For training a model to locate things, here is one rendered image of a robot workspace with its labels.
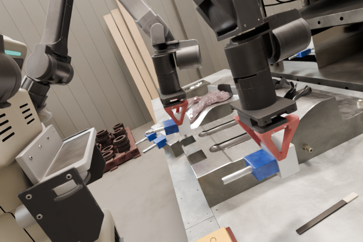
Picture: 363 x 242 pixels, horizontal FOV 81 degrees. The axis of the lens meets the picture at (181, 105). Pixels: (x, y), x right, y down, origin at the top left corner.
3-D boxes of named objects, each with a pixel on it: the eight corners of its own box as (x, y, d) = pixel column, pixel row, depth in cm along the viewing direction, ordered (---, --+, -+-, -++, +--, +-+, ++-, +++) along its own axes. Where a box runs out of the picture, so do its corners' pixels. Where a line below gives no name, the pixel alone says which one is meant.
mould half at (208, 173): (209, 208, 51) (189, 161, 47) (186, 157, 75) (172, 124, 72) (385, 122, 55) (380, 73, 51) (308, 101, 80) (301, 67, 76)
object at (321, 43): (318, 69, 109) (311, 35, 105) (283, 66, 135) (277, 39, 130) (398, 33, 114) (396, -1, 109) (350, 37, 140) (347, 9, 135)
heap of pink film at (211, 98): (191, 126, 84) (183, 109, 81) (172, 119, 99) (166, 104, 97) (239, 98, 93) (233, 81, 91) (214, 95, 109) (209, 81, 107)
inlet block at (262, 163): (232, 202, 36) (223, 176, 35) (221, 185, 41) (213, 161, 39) (300, 170, 37) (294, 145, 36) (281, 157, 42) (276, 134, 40)
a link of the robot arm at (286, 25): (205, 9, 35) (229, -11, 27) (263, -12, 37) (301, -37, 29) (228, 77, 38) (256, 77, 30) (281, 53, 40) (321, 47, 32)
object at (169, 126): (148, 145, 62) (143, 129, 60) (147, 136, 66) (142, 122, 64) (192, 132, 64) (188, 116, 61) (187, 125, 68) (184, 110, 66)
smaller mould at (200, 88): (185, 105, 134) (181, 94, 132) (180, 99, 148) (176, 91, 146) (213, 92, 136) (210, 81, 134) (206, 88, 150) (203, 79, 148)
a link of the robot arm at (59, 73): (39, 83, 68) (23, 79, 63) (54, 55, 68) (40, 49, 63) (59, 96, 66) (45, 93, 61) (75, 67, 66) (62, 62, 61)
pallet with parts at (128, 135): (81, 187, 260) (65, 161, 249) (90, 153, 362) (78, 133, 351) (141, 156, 276) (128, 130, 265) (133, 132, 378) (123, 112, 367)
